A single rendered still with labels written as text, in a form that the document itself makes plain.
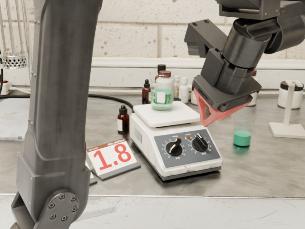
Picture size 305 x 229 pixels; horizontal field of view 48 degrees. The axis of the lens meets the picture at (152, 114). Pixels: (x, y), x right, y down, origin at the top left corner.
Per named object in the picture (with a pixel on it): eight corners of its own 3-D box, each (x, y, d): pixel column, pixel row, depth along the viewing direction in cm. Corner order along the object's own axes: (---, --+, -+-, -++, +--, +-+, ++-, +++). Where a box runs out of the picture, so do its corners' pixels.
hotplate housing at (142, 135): (223, 171, 67) (227, 134, 65) (162, 183, 63) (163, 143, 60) (176, 130, 87) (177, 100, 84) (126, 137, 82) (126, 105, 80)
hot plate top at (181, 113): (204, 121, 71) (204, 116, 71) (150, 128, 67) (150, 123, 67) (179, 103, 82) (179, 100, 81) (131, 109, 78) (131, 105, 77)
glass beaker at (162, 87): (178, 113, 74) (179, 77, 71) (154, 116, 72) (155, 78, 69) (167, 105, 79) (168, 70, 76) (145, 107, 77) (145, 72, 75)
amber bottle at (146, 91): (142, 105, 105) (142, 80, 103) (141, 102, 108) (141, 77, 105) (152, 105, 106) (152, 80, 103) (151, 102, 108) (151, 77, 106)
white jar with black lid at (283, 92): (303, 109, 103) (307, 86, 101) (281, 108, 103) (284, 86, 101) (296, 102, 110) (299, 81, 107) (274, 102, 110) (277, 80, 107)
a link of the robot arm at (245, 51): (244, 44, 56) (261, 7, 51) (268, 66, 53) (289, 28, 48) (212, 54, 53) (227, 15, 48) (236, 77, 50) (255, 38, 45)
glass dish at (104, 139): (109, 156, 73) (108, 146, 72) (90, 149, 76) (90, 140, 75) (125, 147, 77) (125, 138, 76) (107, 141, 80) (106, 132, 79)
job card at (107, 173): (141, 166, 69) (141, 147, 67) (102, 180, 63) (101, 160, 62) (124, 155, 73) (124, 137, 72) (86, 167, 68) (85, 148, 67)
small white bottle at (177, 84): (170, 97, 113) (170, 75, 110) (175, 96, 115) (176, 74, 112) (176, 99, 111) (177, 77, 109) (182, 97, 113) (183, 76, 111)
